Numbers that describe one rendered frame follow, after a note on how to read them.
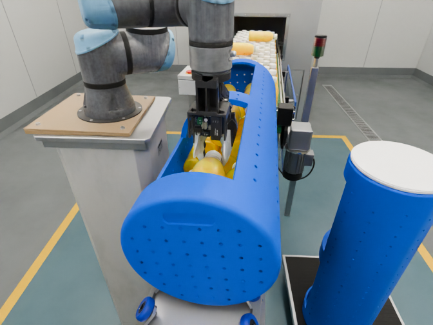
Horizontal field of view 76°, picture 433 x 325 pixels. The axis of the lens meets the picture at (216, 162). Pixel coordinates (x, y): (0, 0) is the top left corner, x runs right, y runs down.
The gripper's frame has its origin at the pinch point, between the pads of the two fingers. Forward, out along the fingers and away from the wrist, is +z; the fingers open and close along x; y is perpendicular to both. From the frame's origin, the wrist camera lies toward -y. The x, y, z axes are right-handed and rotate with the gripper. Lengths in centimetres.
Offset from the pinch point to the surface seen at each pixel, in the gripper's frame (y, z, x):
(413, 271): -72, 116, 112
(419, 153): -33, 12, 61
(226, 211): 22.0, -5.3, 5.8
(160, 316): 24.3, 23.7, -6.7
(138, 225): 22.0, 0.2, -8.7
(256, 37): -173, 2, 2
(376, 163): -25, 13, 46
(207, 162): 7.1, -3.4, 0.0
